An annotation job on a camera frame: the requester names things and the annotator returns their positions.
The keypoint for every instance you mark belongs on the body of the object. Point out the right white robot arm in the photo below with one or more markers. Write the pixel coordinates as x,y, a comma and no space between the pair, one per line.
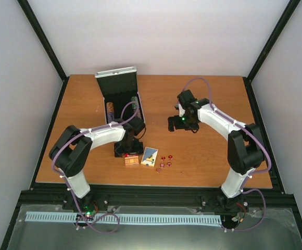
245,151

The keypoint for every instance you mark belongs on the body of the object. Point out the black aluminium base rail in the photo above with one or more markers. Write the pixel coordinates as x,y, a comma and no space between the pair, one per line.
104,196

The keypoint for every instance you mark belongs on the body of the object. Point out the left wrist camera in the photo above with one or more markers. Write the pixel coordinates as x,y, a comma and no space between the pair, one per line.
138,125

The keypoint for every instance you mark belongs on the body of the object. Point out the orange poker chip stack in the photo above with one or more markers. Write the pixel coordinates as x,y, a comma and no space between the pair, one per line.
110,108

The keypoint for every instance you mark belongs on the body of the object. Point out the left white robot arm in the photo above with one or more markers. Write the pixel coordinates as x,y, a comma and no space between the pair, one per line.
70,152

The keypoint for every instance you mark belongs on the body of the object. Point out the black frame post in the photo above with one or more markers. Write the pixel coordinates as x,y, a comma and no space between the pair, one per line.
36,26
276,32

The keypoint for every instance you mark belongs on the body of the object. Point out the aluminium poker case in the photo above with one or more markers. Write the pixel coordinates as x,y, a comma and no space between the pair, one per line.
118,86

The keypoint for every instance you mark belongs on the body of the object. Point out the green poker chip stack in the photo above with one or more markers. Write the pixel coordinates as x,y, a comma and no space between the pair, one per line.
135,102

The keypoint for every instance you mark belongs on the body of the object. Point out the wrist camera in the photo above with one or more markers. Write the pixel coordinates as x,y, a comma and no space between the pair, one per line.
138,125
184,104

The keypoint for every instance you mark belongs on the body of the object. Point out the left black frame post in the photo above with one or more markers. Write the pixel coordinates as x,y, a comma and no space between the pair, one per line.
36,26

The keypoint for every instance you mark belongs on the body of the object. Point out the white slotted cable duct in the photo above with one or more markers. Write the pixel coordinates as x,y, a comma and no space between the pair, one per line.
125,219

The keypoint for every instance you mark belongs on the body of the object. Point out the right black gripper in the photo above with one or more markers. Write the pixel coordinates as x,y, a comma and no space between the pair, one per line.
195,126

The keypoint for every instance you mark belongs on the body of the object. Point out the right black frame post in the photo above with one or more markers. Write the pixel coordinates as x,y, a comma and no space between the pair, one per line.
276,32

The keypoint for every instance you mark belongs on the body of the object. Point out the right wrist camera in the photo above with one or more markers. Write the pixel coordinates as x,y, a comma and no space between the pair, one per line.
184,104

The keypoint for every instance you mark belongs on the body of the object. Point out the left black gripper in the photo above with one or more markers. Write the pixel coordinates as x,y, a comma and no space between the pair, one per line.
138,149

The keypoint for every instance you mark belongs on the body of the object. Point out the blue playing card box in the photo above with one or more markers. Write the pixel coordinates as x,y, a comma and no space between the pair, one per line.
149,157

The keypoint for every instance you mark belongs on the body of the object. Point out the brown poker chip stack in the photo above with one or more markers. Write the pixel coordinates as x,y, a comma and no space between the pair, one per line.
110,118

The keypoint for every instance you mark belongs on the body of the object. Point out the red playing card box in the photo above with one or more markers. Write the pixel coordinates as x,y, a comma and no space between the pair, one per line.
131,160

